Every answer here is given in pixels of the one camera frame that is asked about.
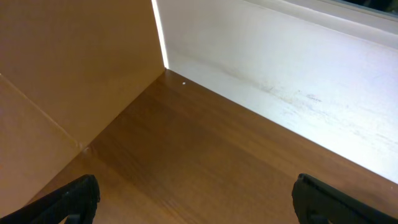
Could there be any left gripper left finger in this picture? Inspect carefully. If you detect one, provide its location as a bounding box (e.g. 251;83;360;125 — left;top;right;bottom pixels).
1;174;100;224

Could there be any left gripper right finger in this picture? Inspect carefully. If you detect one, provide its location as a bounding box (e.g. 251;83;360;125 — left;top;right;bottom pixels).
292;173;397;224

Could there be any brown side panel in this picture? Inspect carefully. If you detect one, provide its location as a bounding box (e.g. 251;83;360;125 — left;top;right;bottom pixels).
1;0;165;216

